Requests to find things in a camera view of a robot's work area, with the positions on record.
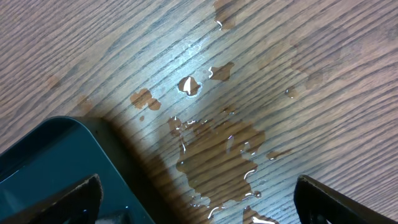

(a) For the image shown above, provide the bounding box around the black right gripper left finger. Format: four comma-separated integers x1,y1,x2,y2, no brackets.
1,174,103,224

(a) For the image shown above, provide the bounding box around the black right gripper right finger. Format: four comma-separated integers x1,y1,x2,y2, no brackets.
294,175,397,224

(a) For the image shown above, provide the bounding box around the black plastic water tray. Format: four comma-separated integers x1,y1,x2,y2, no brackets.
1,116,178,223

